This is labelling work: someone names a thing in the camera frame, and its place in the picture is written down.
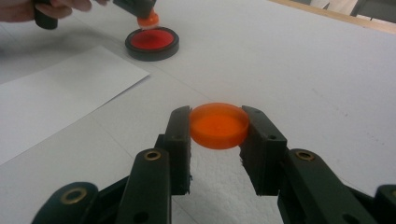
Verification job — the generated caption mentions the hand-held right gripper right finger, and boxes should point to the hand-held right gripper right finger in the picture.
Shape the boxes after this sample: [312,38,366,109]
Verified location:
[239,105,377,224]

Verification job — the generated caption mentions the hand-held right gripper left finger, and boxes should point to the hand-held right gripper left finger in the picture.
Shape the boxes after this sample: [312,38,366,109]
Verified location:
[115,105,192,224]

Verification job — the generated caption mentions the small orange stamp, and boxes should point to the small orange stamp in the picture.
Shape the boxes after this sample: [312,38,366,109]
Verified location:
[136,8,161,31]

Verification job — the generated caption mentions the red round dish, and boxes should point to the red round dish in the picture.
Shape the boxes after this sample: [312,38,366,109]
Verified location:
[124,26,180,63]

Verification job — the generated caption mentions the clear orange ink pad lid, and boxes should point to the clear orange ink pad lid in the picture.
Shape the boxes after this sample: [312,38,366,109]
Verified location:
[189,102,250,151]

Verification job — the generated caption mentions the white paper sheet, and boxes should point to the white paper sheet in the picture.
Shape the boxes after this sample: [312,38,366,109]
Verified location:
[0,45,150,166]

